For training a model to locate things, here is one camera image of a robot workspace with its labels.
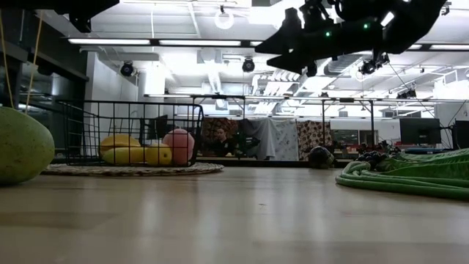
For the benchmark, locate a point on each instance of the black aluminium table frame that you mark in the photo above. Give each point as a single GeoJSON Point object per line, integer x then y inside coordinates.
{"type": "Point", "coordinates": [256, 162]}

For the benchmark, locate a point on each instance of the black monitor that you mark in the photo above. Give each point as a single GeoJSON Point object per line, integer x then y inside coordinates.
{"type": "Point", "coordinates": [462, 133]}
{"type": "Point", "coordinates": [419, 131]}

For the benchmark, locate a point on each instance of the person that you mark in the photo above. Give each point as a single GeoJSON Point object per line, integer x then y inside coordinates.
{"type": "Point", "coordinates": [221, 146]}

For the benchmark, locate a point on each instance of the yellow banana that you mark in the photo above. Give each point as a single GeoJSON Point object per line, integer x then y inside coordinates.
{"type": "Point", "coordinates": [119, 142]}
{"type": "Point", "coordinates": [122, 155]}

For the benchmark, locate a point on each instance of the green long beans bundle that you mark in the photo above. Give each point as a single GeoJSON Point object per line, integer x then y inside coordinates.
{"type": "Point", "coordinates": [366, 185]}

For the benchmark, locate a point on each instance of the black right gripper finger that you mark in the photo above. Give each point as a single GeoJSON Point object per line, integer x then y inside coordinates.
{"type": "Point", "coordinates": [297, 63]}
{"type": "Point", "coordinates": [289, 40]}

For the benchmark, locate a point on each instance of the dark avocado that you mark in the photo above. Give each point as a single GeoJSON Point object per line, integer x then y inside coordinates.
{"type": "Point", "coordinates": [320, 158]}

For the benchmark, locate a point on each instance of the brown patterned cloth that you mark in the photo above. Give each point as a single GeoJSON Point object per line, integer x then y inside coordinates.
{"type": "Point", "coordinates": [229, 126]}

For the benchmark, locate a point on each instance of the white printed cloth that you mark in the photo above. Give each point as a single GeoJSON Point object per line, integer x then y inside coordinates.
{"type": "Point", "coordinates": [286, 141]}

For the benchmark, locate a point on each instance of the pink peach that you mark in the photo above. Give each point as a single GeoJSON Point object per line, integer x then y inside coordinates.
{"type": "Point", "coordinates": [181, 143]}

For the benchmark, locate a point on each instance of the green pear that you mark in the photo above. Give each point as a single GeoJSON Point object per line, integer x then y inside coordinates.
{"type": "Point", "coordinates": [22, 146]}

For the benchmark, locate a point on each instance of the brown floral cloth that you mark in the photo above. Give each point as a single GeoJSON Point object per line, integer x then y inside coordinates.
{"type": "Point", "coordinates": [311, 135]}

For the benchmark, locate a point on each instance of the black ceiling spotlight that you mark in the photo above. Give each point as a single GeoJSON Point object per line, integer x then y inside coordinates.
{"type": "Point", "coordinates": [368, 67]}
{"type": "Point", "coordinates": [248, 65]}
{"type": "Point", "coordinates": [126, 69]}

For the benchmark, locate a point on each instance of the black pipe rack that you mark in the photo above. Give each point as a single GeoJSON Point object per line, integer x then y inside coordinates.
{"type": "Point", "coordinates": [323, 124]}

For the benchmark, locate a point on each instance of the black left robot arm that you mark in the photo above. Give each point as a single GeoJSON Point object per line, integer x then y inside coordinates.
{"type": "Point", "coordinates": [55, 5]}

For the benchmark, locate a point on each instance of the white light strip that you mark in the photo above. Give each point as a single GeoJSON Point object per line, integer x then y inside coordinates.
{"type": "Point", "coordinates": [416, 47]}
{"type": "Point", "coordinates": [199, 43]}
{"type": "Point", "coordinates": [450, 47]}
{"type": "Point", "coordinates": [256, 44]}
{"type": "Point", "coordinates": [110, 41]}

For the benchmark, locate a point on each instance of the yellow lemon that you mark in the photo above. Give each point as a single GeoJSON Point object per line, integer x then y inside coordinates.
{"type": "Point", "coordinates": [159, 155]}

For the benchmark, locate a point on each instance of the dark grape bunch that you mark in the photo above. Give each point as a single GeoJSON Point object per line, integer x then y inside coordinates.
{"type": "Point", "coordinates": [372, 157]}

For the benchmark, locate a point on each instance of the grey cloth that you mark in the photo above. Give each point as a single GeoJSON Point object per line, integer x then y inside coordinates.
{"type": "Point", "coordinates": [260, 139]}

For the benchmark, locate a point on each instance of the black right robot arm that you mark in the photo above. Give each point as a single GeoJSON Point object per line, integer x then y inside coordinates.
{"type": "Point", "coordinates": [414, 25]}

